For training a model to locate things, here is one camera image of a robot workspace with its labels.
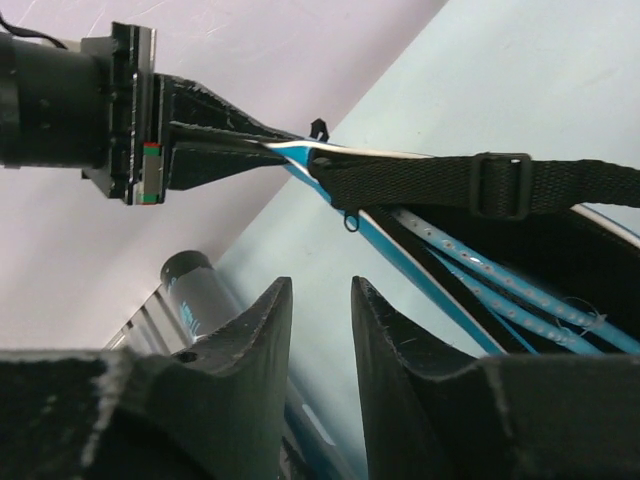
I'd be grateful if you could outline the light blue racket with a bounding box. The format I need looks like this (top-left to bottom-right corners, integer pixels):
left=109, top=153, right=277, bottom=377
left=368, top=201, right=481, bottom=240
left=391, top=208, right=639, bottom=354

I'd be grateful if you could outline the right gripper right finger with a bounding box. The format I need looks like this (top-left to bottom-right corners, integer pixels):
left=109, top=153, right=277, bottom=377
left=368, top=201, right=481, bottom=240
left=351, top=277, right=639, bottom=479

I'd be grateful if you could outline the black shuttlecock tube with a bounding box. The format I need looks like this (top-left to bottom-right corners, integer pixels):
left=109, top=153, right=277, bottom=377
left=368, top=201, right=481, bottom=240
left=160, top=250, right=243, bottom=346

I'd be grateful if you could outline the blue racket cover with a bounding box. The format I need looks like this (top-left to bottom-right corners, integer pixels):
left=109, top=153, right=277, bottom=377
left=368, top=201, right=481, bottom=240
left=264, top=118, right=640, bottom=356

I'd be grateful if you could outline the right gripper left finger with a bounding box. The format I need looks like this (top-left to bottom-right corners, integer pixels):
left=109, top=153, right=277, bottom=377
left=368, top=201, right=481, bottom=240
left=1, top=277, right=293, bottom=479

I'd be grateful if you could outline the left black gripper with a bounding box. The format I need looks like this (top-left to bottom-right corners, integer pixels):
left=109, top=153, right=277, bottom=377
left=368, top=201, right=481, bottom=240
left=1, top=21, right=302, bottom=205

